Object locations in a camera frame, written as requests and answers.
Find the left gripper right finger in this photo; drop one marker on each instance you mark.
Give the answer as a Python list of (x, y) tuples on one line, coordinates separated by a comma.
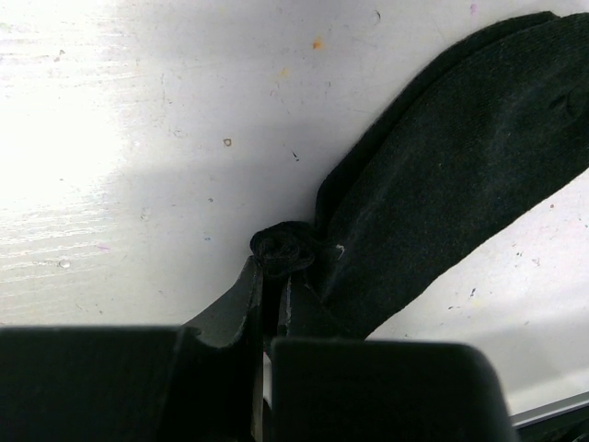
[(354, 390)]

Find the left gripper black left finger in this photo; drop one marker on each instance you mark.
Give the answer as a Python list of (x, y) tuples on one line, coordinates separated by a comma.
[(200, 381)]

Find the plain black sock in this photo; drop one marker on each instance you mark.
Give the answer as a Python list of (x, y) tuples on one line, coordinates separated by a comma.
[(491, 127)]

